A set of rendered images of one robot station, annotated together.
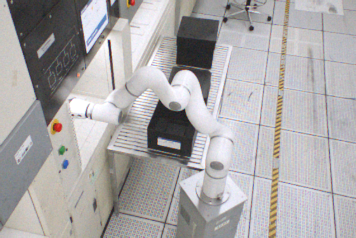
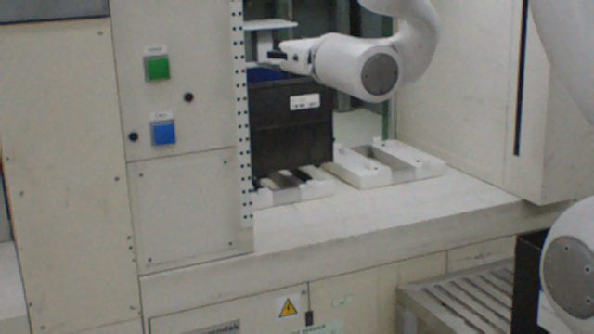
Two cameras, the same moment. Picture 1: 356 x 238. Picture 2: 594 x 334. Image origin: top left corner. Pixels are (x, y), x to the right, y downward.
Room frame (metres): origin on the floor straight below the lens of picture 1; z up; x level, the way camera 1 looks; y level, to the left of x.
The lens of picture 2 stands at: (0.66, -0.52, 1.38)
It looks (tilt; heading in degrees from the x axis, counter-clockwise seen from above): 18 degrees down; 56
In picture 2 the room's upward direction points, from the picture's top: 2 degrees counter-clockwise
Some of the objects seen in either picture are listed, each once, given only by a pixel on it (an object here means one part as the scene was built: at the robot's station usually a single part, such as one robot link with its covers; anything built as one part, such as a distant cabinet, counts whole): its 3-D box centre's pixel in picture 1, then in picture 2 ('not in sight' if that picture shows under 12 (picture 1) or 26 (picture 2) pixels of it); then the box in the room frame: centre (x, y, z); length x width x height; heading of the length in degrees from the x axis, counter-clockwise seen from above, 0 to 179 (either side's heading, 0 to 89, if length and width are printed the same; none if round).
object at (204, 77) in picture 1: (188, 85); not in sight; (2.05, -0.08, 0.83); 0.29 x 0.29 x 0.13; 82
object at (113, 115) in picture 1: (108, 113); (361, 67); (1.36, 0.34, 1.19); 0.13 x 0.09 x 0.08; 80
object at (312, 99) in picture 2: not in sight; (264, 101); (1.43, 0.74, 1.06); 0.24 x 0.20 x 0.32; 169
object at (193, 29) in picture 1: (197, 42); not in sight; (2.48, -0.13, 0.89); 0.29 x 0.29 x 0.25; 83
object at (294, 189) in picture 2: not in sight; (267, 179); (1.43, 0.74, 0.89); 0.22 x 0.21 x 0.04; 79
